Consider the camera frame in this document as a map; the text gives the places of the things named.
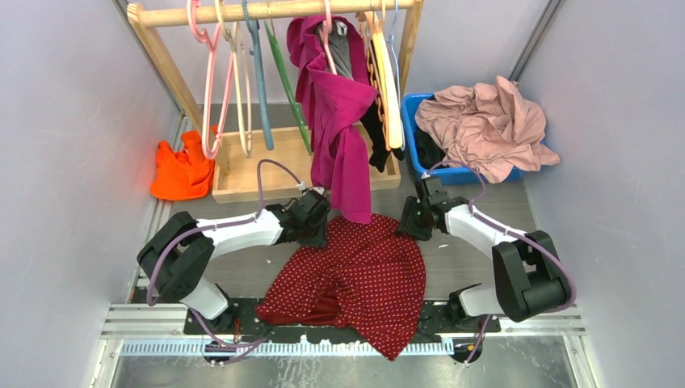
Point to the light wooden hanger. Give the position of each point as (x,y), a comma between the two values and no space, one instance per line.
(396,139)

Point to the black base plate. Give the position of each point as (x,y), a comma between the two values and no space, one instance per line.
(434,325)

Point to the orange garment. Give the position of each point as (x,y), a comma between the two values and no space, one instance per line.
(185,174)

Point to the pink garment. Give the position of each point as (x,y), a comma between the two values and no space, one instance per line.
(489,127)

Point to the light blue hanger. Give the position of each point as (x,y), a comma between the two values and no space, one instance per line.
(391,42)

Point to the pink plastic hanger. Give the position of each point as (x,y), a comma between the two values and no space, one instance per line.
(211,42)

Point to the cream hanger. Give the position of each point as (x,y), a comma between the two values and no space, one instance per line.
(241,78)

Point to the magenta skirt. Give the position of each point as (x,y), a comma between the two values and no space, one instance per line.
(332,105)

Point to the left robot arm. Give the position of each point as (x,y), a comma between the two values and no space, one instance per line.
(176,257)

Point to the teal blue hanger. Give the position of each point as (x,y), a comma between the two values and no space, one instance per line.
(256,52)

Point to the black skirt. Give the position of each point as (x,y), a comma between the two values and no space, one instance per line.
(373,126)

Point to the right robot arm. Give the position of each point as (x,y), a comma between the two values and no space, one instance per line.
(528,276)

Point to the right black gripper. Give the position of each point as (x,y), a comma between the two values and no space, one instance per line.
(407,222)

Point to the red dotted garment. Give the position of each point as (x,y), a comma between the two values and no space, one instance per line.
(367,277)

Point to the aluminium rail frame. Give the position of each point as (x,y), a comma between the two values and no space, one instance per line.
(169,330)

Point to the wooden hanger rack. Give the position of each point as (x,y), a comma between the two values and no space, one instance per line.
(237,178)

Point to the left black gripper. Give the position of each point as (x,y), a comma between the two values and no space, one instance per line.
(319,240)

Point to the black garment in bin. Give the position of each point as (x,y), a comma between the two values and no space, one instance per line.
(428,152)

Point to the green hanger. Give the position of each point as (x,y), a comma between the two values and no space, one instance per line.
(287,86)

